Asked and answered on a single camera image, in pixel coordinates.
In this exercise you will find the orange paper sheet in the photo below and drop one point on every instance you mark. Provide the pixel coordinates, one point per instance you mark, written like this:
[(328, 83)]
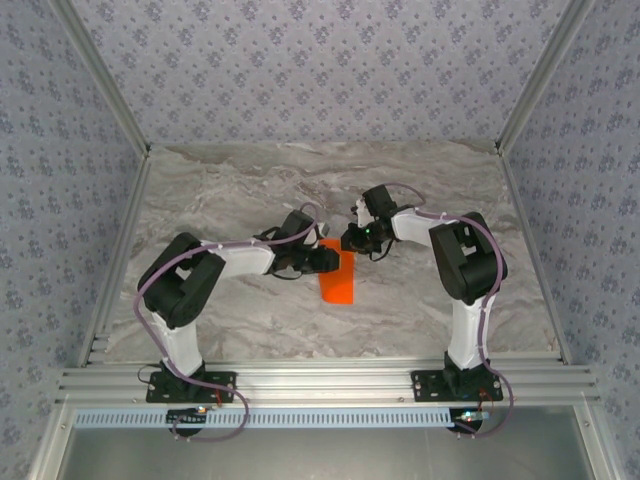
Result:
[(337, 290)]

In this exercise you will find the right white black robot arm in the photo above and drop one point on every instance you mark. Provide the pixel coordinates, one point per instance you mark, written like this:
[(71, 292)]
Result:
[(465, 340)]

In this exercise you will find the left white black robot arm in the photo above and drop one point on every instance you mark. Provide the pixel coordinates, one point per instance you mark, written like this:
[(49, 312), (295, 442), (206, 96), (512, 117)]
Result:
[(240, 262)]

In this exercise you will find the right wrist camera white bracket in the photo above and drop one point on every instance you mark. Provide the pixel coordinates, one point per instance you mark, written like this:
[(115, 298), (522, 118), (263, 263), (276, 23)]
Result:
[(358, 207)]

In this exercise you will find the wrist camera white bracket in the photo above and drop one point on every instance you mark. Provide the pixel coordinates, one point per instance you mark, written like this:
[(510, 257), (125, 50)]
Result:
[(358, 207), (325, 231)]

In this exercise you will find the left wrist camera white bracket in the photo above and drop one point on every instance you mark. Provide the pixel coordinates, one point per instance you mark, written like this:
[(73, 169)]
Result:
[(325, 231)]

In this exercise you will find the aluminium mounting rail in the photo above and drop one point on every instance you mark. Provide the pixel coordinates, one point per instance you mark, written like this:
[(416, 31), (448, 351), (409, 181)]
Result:
[(325, 382)]

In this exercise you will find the aluminium side rail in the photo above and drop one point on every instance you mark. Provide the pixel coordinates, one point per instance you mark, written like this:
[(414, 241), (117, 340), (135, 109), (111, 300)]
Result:
[(527, 225), (127, 225)]

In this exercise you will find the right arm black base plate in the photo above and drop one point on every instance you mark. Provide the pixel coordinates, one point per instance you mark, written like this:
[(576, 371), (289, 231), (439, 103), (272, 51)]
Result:
[(422, 385)]

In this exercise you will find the small black circuit board bracket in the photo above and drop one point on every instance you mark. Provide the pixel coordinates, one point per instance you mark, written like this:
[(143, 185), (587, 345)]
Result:
[(467, 416), (185, 417)]

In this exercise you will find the aluminium corner post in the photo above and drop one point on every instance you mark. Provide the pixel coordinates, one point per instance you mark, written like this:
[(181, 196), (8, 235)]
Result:
[(100, 75), (545, 75)]

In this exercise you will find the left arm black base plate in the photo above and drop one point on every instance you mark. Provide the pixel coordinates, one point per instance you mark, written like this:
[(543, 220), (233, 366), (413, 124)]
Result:
[(155, 392)]

